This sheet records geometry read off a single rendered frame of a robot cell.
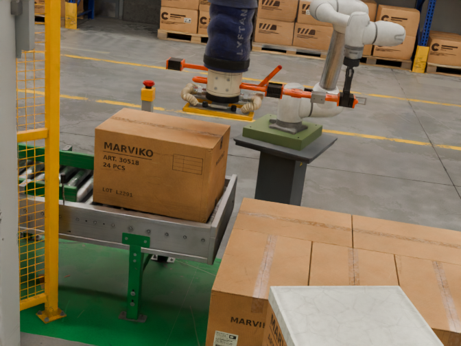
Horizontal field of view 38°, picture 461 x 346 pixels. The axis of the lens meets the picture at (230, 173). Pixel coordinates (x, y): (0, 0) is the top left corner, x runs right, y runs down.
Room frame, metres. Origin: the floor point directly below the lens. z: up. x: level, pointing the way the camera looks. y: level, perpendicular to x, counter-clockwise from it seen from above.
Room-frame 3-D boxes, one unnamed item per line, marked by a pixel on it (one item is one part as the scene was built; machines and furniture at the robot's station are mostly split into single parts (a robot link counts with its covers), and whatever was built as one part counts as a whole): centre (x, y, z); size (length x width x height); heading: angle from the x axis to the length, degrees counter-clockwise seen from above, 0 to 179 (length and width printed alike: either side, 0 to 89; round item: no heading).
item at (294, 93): (3.31, -0.13, 1.21); 0.93 x 0.30 x 0.04; 85
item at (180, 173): (3.24, 0.36, 0.75); 0.60 x 0.40 x 0.40; 80
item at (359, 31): (3.16, -0.53, 1.56); 0.13 x 0.11 x 0.16; 104
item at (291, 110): (3.88, -0.33, 0.98); 0.18 x 0.16 x 0.22; 104
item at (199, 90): (3.21, 0.08, 1.15); 0.34 x 0.25 x 0.06; 85
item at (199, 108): (3.12, 0.09, 1.11); 0.34 x 0.10 x 0.05; 85
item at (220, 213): (3.19, 0.01, 0.58); 0.70 x 0.03 x 0.06; 174
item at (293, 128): (3.89, -0.30, 0.84); 0.22 x 0.18 x 0.06; 59
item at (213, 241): (3.19, 0.01, 0.48); 0.70 x 0.03 x 0.15; 174
